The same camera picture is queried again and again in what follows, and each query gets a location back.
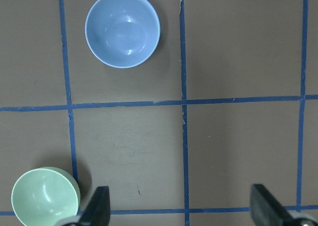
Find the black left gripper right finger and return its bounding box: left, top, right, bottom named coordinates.
left=250, top=184, right=294, bottom=226

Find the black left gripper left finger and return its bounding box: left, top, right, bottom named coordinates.
left=77, top=186, right=110, bottom=226

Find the green bowl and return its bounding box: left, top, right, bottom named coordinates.
left=11, top=167, right=80, bottom=226

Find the blue bowl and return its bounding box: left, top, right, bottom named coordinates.
left=85, top=0, right=160, bottom=69

